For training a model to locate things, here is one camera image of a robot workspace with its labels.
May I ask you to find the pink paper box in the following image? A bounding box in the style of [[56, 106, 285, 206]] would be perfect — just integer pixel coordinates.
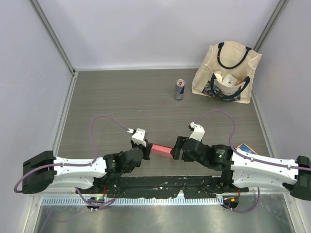
[[151, 144, 173, 159]]

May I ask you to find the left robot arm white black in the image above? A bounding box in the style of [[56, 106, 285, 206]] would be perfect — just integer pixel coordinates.
[[21, 141, 153, 194]]

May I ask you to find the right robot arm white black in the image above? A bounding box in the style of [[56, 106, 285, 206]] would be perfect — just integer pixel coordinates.
[[170, 136, 311, 200]]

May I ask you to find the orange blue small box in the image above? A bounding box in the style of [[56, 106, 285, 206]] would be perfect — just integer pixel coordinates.
[[237, 143, 257, 155]]

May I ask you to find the white box in bag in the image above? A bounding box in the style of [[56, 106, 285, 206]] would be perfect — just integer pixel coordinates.
[[222, 73, 238, 87]]

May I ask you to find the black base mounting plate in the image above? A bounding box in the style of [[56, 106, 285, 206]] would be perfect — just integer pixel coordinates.
[[78, 175, 249, 199]]

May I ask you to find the silver blue drink can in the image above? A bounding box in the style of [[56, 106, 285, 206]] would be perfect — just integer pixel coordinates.
[[174, 79, 185, 100]]

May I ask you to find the white tape roll in bag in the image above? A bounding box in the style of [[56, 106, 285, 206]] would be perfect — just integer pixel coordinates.
[[214, 71, 223, 83]]

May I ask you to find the beige canvas tote bag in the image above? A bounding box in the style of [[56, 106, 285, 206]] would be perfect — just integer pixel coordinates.
[[191, 41, 262, 104]]

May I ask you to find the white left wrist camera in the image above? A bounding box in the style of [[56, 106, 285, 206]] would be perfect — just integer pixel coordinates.
[[127, 128, 147, 147]]

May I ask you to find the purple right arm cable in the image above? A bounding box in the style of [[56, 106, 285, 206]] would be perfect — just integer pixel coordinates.
[[196, 109, 311, 214]]

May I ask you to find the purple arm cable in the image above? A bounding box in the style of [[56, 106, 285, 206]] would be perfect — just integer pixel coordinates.
[[196, 109, 311, 214], [13, 114, 133, 210]]

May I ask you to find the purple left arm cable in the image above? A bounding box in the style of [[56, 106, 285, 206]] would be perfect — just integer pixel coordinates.
[[13, 114, 133, 210]]

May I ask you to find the grey slotted cable duct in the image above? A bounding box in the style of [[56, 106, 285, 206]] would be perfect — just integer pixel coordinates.
[[41, 196, 223, 206]]

